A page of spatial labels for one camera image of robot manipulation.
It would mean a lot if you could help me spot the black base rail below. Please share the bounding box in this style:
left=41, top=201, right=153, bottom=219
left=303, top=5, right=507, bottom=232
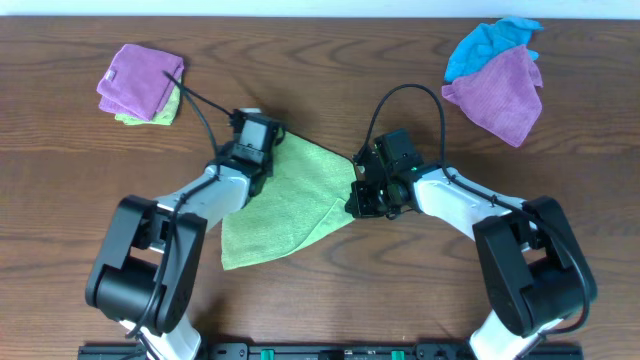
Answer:
left=77, top=342, right=585, bottom=360

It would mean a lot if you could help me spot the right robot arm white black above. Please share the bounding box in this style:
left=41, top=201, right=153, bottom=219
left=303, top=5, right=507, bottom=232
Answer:
left=345, top=129, right=597, bottom=359

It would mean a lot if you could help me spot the green microfiber cloth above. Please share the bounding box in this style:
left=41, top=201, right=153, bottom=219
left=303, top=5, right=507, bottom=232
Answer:
left=221, top=133, right=356, bottom=270

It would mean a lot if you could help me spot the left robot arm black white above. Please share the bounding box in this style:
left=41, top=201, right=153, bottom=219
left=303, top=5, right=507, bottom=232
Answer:
left=85, top=109, right=286, bottom=359

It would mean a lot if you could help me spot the crumpled purple cloth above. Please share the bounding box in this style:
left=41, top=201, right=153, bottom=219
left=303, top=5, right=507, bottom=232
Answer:
left=441, top=45, right=543, bottom=147

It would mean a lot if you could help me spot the folded green cloth under purple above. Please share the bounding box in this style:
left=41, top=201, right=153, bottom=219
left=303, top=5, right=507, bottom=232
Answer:
left=114, top=85, right=181, bottom=126

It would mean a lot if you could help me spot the crumpled blue cloth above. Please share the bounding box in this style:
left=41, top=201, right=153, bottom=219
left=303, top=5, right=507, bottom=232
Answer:
left=444, top=16, right=544, bottom=83

